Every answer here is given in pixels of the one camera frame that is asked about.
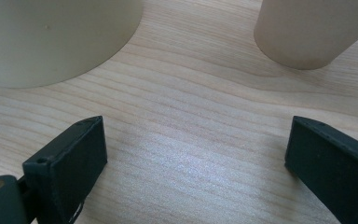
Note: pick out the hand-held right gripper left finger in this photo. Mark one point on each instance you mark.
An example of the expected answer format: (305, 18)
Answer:
(65, 168)

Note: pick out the cream metal pot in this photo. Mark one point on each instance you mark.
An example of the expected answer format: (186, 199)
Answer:
(43, 40)

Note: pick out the beige paper cup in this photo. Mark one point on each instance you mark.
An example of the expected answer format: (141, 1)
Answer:
(307, 31)

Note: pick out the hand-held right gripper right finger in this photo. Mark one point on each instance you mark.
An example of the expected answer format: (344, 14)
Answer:
(335, 168)

